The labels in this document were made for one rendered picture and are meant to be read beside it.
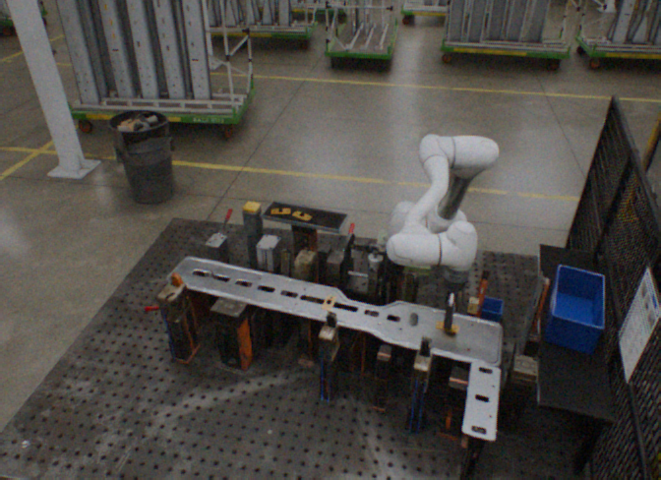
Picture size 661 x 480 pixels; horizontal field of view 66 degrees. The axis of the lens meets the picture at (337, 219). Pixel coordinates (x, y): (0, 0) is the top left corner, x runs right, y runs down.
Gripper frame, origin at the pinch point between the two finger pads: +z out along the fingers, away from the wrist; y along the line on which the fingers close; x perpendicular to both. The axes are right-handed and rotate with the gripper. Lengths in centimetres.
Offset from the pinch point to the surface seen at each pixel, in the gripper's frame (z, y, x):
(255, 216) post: -7, -30, -92
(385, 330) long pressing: 5.9, 7.0, -21.9
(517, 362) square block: 0.2, 12.9, 24.9
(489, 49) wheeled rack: 78, -678, -25
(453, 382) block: 8.1, 21.1, 5.8
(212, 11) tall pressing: 48, -654, -481
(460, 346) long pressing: 6.0, 6.3, 6.0
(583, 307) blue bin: 3, -26, 49
